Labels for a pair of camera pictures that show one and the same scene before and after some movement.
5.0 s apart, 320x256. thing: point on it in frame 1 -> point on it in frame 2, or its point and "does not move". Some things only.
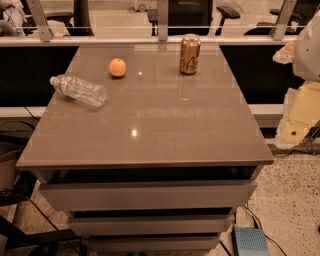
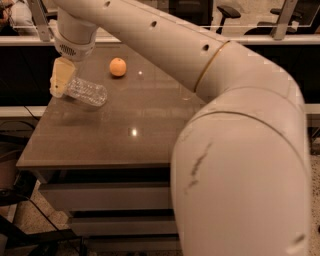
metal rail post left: x=40 y=20 does not move
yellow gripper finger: x=301 y=113 -> x=72 y=47
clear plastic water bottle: x=89 y=93 does not move
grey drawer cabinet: x=163 y=163 does not move
